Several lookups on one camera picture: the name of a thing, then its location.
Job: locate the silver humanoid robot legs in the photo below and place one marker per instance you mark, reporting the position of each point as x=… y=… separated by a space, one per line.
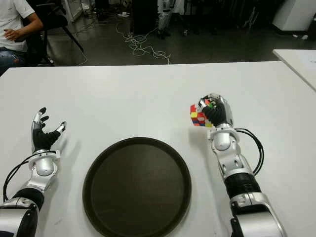
x=163 y=17

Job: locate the black office chair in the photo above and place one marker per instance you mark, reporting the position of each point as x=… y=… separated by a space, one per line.
x=53 y=17

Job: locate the small white floor object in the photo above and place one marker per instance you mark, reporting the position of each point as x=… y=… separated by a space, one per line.
x=304 y=37

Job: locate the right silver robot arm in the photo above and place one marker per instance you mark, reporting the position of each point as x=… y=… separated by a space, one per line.
x=237 y=172

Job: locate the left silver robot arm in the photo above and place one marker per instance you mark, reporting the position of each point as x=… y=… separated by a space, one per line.
x=42 y=168

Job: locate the dark brown round plate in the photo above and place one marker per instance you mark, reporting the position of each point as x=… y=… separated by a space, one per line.
x=137 y=187

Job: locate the seated person in white shirt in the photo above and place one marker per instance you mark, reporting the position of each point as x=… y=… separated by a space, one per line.
x=12 y=17

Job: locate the neighbouring white table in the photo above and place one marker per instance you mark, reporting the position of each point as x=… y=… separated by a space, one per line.
x=298 y=64

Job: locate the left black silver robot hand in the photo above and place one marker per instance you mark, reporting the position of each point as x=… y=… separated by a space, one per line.
x=40 y=139

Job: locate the white cabinet with black base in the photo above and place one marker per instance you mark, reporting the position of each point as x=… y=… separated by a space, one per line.
x=293 y=14

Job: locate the tall black cabinet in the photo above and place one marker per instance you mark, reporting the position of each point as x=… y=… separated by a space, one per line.
x=145 y=17

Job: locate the multicolour Rubik's cube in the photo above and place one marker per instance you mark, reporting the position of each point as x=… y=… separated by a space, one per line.
x=197 y=117

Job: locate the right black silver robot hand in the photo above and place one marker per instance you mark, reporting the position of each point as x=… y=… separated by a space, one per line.
x=219 y=113

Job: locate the white power strip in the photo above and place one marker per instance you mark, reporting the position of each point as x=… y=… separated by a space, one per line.
x=123 y=15

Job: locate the white partition panel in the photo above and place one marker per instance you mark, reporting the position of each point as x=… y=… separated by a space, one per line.
x=74 y=10

